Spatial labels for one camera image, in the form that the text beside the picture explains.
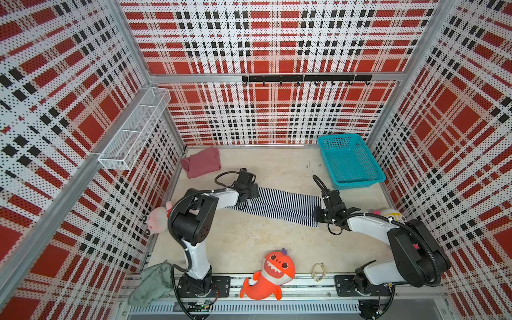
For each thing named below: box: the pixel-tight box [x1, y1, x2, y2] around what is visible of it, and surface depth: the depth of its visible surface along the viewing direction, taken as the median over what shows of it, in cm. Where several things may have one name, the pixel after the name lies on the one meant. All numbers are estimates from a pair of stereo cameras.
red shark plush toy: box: [239, 248, 296, 301], surface depth 72 cm
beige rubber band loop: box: [312, 262, 327, 282], surface depth 78 cm
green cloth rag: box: [128, 259, 173, 310], surface depth 75 cm
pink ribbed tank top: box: [180, 146, 222, 179], surface depth 113 cm
